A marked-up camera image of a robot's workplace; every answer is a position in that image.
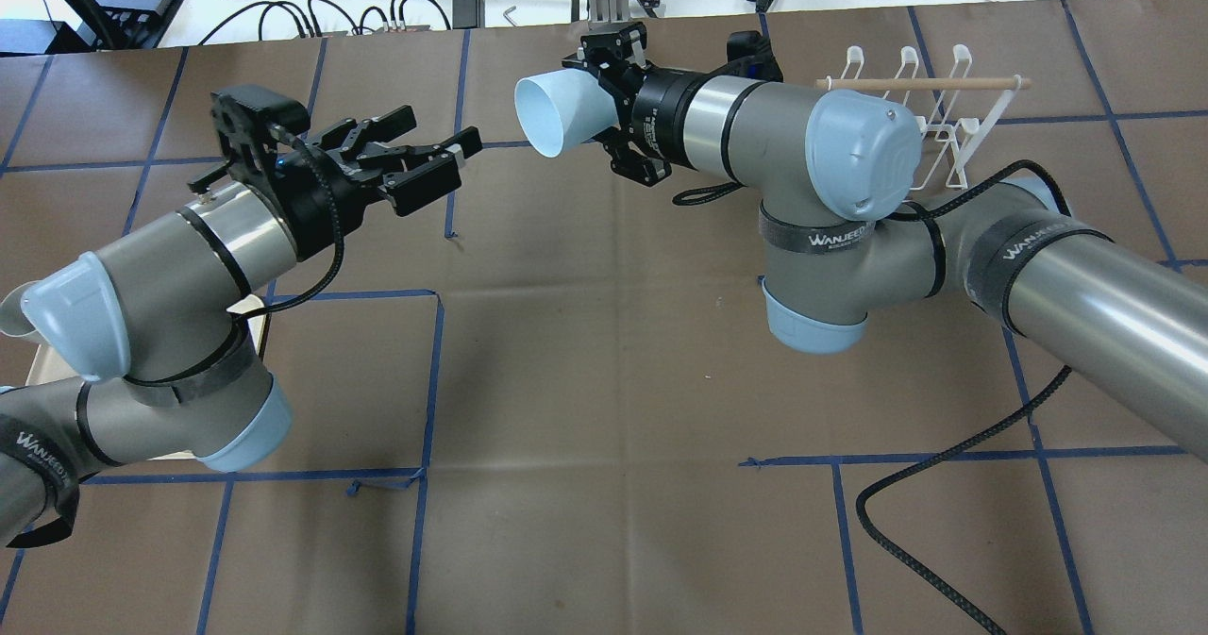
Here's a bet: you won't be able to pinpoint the cream serving tray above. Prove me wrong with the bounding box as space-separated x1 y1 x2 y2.
27 315 294 472

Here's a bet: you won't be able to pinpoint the white wire cup rack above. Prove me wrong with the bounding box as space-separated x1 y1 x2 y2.
814 43 1032 192

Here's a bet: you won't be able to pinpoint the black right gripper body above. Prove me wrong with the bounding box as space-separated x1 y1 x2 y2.
590 62 709 187

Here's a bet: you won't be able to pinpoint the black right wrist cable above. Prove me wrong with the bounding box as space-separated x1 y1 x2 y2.
672 159 1078 635

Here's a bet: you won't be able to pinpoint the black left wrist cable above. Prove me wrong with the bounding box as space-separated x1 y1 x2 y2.
226 126 347 320

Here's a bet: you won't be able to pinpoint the light blue plastic cup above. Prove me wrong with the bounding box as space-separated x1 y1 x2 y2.
513 68 618 158

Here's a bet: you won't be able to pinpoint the white plastic cup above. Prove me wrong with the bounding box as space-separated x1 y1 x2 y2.
1 281 46 345

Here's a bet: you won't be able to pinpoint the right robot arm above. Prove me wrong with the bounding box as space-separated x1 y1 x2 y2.
562 22 1207 459

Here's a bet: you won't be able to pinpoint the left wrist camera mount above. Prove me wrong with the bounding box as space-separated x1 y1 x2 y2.
187 85 310 199

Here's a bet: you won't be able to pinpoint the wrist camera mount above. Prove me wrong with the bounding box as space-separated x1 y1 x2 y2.
722 30 784 83
187 85 310 199

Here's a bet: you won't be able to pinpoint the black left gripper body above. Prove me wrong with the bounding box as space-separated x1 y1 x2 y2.
273 144 381 260

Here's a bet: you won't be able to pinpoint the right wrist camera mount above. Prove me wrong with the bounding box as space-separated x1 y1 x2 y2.
722 30 784 83

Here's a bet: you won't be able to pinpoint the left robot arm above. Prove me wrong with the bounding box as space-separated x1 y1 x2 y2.
2 85 482 549

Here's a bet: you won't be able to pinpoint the black power adapter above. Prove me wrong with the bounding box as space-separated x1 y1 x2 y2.
451 0 486 29

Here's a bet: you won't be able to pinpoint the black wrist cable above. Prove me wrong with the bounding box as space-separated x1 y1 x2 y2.
672 159 1078 635
226 126 347 320

